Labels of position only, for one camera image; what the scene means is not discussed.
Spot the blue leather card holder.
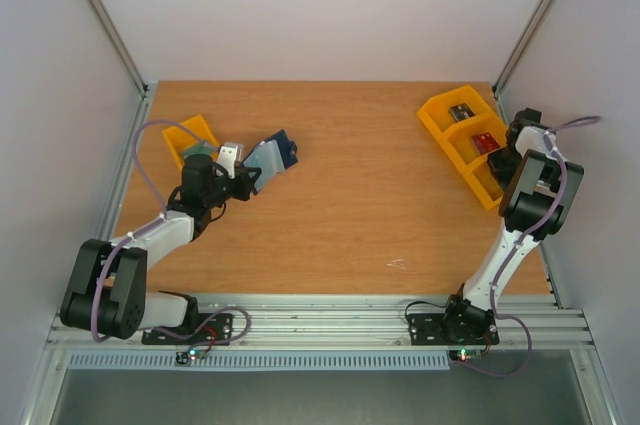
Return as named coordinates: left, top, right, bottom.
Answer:
left=242, top=129, right=298, bottom=194

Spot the right small circuit board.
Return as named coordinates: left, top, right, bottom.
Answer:
left=449, top=347, right=485, bottom=363

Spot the black credit card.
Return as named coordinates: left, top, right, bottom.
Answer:
left=449, top=103, right=475, bottom=122

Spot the teal credit card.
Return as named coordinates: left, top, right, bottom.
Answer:
left=181, top=141, right=219, bottom=159

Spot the grey slotted cable duct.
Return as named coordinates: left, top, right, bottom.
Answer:
left=67, top=350, right=450, bottom=372

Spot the yellow bin far right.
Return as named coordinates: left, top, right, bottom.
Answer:
left=417, top=85, right=493, bottom=141

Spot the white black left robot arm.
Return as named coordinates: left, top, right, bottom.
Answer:
left=59, top=154, right=262, bottom=343

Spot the left small circuit board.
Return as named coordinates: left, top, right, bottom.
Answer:
left=175, top=349, right=208, bottom=366

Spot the yellow bin middle right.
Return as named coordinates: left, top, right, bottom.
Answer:
left=439, top=113, right=507, bottom=173

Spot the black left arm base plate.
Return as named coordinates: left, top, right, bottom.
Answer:
left=141, top=313, right=233, bottom=346

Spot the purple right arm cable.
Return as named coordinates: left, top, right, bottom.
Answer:
left=457, top=115, right=602, bottom=379

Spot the yellow bin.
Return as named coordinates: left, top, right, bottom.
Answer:
left=439, top=113, right=507, bottom=173
left=162, top=115, right=220, bottom=170
left=462, top=156, right=503, bottom=210
left=417, top=85, right=493, bottom=141

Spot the right aluminium corner post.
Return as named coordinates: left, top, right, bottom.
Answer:
left=492, top=0, right=557, bottom=99

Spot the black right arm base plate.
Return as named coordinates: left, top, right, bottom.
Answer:
left=408, top=313, right=500, bottom=346

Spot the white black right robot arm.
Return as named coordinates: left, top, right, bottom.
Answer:
left=441, top=108, right=598, bottom=344

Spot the yellow bin left side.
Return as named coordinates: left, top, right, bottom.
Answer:
left=162, top=115, right=220, bottom=170

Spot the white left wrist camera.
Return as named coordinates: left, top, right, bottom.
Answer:
left=216, top=142, right=244, bottom=179

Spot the aluminium rail base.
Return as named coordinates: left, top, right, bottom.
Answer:
left=47, top=292, right=596, bottom=352

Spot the small circuit board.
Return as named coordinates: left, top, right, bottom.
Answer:
left=175, top=349, right=208, bottom=366
left=449, top=347, right=485, bottom=363

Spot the yellow bin near right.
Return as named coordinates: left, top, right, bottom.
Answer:
left=462, top=156, right=503, bottom=210

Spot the left aluminium corner post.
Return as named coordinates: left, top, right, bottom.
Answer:
left=86, top=0, right=149, bottom=98

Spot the aluminium corner post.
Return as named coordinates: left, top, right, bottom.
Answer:
left=86, top=0, right=149, bottom=98
left=492, top=0, right=557, bottom=99

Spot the red credit card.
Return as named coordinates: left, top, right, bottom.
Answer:
left=471, top=132, right=501, bottom=155

